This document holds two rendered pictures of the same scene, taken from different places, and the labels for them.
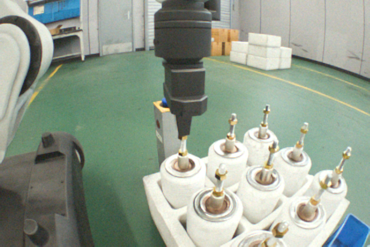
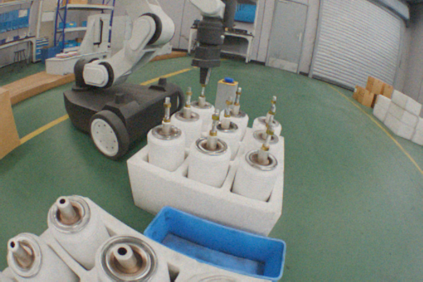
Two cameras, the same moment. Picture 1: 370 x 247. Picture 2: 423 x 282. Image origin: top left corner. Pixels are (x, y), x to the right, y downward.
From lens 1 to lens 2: 0.48 m
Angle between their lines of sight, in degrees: 39
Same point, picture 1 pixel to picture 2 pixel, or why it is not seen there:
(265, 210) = not seen: hidden behind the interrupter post
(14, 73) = (146, 34)
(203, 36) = (208, 33)
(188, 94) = (199, 58)
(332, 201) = (241, 166)
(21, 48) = (151, 27)
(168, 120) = (221, 89)
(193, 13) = (205, 22)
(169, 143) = (218, 105)
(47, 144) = (160, 83)
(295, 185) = not seen: hidden behind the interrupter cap
